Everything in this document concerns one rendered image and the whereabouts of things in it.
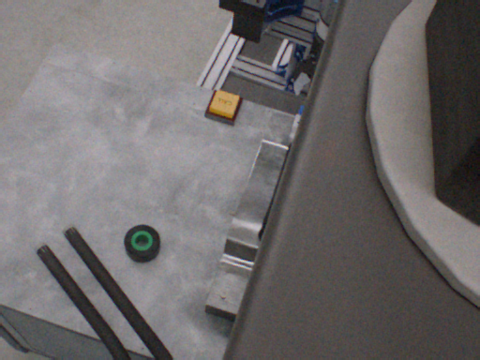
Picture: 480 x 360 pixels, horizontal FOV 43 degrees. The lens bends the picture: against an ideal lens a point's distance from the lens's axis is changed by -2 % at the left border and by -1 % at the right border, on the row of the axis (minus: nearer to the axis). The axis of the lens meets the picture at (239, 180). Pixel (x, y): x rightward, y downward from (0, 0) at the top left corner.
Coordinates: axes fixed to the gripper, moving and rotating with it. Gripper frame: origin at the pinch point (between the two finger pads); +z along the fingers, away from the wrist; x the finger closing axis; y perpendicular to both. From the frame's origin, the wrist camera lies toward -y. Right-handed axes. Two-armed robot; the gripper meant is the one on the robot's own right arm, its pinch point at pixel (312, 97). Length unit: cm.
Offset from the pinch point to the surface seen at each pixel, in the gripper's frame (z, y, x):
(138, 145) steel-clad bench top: 20.8, -13.7, 37.3
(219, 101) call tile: 17.1, 3.5, 21.9
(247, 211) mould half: 8.1, -27.8, 6.0
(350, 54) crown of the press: -100, -74, 0
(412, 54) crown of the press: -101, -74, -1
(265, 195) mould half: 11.5, -20.9, 3.4
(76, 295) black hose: 15, -55, 34
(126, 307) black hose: 12, -55, 23
